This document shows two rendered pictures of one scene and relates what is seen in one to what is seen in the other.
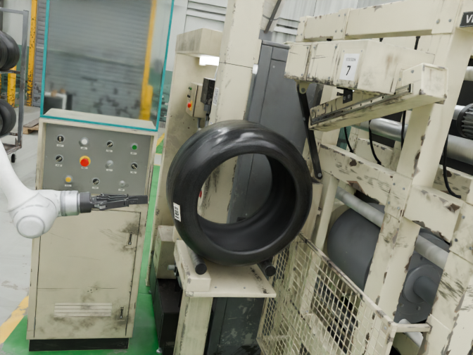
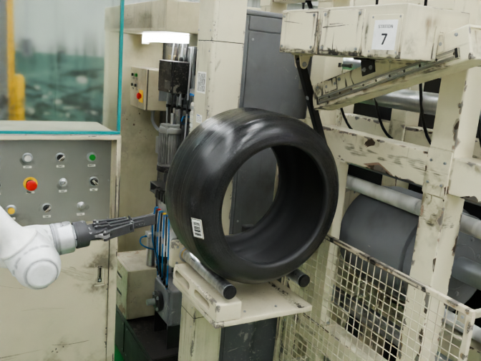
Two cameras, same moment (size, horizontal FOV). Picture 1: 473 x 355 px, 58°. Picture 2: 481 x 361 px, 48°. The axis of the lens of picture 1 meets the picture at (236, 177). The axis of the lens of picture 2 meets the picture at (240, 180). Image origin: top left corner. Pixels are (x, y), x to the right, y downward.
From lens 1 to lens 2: 39 cm
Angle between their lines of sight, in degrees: 11
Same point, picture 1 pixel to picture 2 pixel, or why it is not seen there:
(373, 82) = (414, 50)
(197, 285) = (227, 312)
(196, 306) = (203, 342)
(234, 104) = (226, 89)
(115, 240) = (80, 279)
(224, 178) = not seen: hidden behind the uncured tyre
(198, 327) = not seen: outside the picture
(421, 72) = (468, 34)
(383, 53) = (422, 16)
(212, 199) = not seen: hidden behind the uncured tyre
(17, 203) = (16, 247)
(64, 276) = (19, 338)
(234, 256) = (265, 269)
